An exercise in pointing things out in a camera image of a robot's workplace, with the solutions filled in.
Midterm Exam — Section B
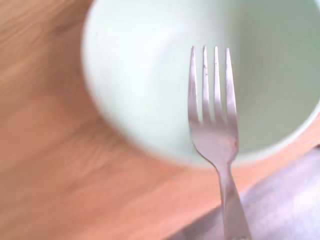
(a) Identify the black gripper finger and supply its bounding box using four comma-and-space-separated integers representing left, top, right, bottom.
172, 146, 320, 240

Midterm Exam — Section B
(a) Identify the white-handled metal fork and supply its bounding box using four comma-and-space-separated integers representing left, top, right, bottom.
187, 45, 252, 240

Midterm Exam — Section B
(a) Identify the mint green bowl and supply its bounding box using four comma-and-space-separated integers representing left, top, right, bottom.
80, 0, 320, 169

